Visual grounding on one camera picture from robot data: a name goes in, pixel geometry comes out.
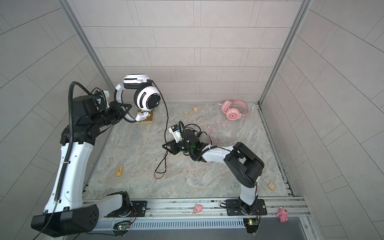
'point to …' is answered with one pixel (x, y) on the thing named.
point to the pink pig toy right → (283, 215)
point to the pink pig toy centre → (198, 208)
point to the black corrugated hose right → (179, 126)
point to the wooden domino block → (119, 170)
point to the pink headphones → (234, 114)
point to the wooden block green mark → (185, 112)
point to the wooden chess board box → (150, 118)
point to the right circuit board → (252, 225)
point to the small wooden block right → (271, 186)
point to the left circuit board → (121, 227)
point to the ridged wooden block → (195, 109)
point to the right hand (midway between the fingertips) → (165, 146)
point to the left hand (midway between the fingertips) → (134, 103)
